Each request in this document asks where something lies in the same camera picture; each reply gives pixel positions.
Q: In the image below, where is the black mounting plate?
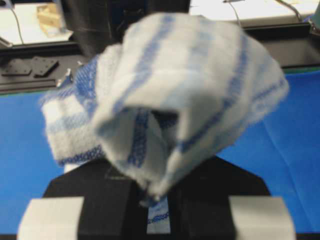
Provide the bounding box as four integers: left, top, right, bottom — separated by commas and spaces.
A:
31, 56, 59, 78
1, 58, 32, 77

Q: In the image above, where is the black mounting plate right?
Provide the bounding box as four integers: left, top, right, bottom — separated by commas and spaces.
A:
31, 56, 59, 78

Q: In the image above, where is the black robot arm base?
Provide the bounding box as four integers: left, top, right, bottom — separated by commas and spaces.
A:
60, 0, 191, 59

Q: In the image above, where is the white blue checked towel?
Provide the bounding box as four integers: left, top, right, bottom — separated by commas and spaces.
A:
40, 12, 289, 234

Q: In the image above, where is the cardboard boxes pile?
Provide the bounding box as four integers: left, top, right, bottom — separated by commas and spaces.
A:
36, 2, 73, 38

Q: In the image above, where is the black mounting plate left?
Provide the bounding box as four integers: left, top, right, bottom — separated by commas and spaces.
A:
1, 58, 32, 77

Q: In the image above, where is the silver corner bracket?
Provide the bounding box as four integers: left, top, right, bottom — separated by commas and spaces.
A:
56, 68, 73, 88

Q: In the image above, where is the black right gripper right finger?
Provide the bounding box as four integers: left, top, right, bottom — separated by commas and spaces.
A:
168, 157, 295, 240

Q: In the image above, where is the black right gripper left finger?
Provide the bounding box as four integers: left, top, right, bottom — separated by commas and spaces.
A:
17, 160, 148, 240

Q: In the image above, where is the blue table cloth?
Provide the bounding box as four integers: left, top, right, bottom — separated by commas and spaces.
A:
0, 71, 320, 234

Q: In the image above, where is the grey cable on floor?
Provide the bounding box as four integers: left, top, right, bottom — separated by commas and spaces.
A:
277, 0, 313, 22

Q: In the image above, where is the black aluminium frame rail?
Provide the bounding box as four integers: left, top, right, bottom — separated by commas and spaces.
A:
0, 23, 320, 95

